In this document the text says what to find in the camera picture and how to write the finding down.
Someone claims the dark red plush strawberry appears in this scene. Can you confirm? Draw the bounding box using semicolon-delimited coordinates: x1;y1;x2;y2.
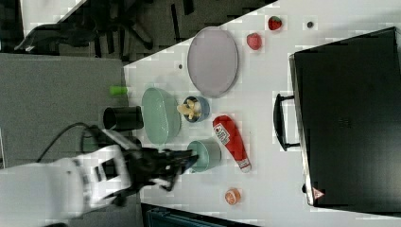
268;16;283;31

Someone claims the plush orange slice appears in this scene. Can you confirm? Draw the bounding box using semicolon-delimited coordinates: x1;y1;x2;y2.
224;188;241;205

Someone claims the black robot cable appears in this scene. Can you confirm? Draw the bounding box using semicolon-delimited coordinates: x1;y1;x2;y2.
36;122;102;164

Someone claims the red plush ketchup bottle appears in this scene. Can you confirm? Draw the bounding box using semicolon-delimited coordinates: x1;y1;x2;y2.
213;115;252;173

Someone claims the small blue bowl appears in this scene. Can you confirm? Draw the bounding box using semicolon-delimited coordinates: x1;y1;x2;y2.
183;96;210;123

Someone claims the round lilac plate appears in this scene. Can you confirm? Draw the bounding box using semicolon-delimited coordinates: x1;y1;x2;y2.
187;26;238;97

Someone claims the blue crate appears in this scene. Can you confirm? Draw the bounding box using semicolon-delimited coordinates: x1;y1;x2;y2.
141;202;257;227

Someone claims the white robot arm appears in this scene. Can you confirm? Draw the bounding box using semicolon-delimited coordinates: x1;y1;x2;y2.
0;130;199;227

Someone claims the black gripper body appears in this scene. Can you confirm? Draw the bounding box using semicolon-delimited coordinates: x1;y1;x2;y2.
120;148;177;201

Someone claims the yellow plush banana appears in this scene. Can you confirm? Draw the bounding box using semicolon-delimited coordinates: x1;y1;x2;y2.
177;99;201;120

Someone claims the black toaster oven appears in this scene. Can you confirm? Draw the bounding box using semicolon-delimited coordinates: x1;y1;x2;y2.
288;27;401;217

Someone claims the green oval colander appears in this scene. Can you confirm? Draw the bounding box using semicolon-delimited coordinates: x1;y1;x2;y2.
142;87;181;146

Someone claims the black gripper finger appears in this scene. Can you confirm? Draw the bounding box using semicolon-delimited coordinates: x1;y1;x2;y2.
151;167;185;192
165;149;199;166

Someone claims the pink plush strawberry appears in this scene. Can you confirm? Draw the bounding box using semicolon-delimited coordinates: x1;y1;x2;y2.
247;33;262;50

